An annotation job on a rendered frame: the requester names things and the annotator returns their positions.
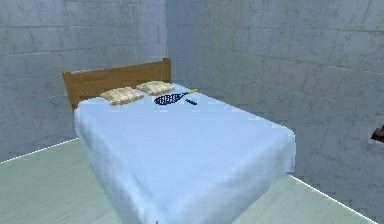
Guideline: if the bed with pale blue sheet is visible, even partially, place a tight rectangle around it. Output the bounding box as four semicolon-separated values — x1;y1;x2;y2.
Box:
61;57;297;224

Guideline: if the dark blue tennis racket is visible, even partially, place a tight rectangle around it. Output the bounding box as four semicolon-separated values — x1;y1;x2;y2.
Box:
153;88;199;107

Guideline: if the beige striped pillow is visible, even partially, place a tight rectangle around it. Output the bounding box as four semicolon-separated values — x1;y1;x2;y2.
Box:
100;86;145;107
135;80;176;97

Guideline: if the dark brown wall fixture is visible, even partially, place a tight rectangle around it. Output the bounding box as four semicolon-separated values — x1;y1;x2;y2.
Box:
370;125;384;144

